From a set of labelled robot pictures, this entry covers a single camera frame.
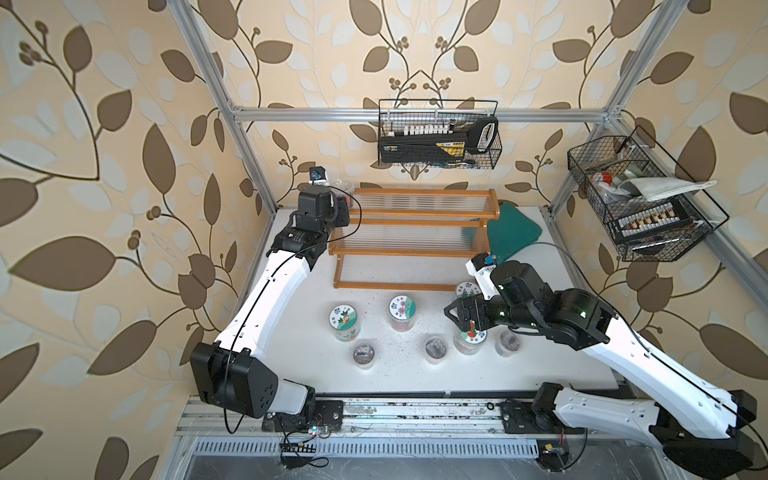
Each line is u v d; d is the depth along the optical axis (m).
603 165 0.79
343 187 0.79
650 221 0.68
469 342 0.79
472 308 0.57
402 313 0.84
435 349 0.80
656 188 0.63
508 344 0.81
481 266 0.58
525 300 0.48
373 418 0.75
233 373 0.39
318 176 0.65
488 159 0.93
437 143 0.81
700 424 0.38
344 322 0.83
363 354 0.80
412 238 1.10
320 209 0.57
